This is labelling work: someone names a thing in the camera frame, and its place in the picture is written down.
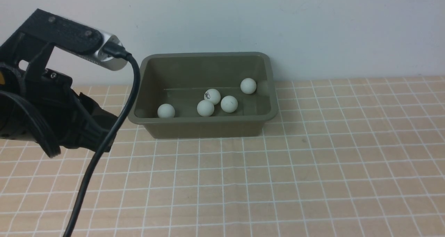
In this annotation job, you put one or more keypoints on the beige checkered tablecloth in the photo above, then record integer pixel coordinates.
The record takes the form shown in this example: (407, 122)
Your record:
(343, 158)

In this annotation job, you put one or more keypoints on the olive green plastic bin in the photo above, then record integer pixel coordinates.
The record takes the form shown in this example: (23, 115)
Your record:
(182, 79)

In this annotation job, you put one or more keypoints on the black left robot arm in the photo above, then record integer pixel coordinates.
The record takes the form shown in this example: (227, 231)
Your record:
(49, 112)

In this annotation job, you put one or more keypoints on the white ping-pong ball printed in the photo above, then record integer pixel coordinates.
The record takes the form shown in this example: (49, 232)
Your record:
(213, 96)
(166, 111)

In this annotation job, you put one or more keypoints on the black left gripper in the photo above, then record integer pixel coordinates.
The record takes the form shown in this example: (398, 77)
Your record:
(43, 112)

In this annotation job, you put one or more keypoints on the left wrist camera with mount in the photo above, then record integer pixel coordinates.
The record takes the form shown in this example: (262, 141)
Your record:
(37, 37)

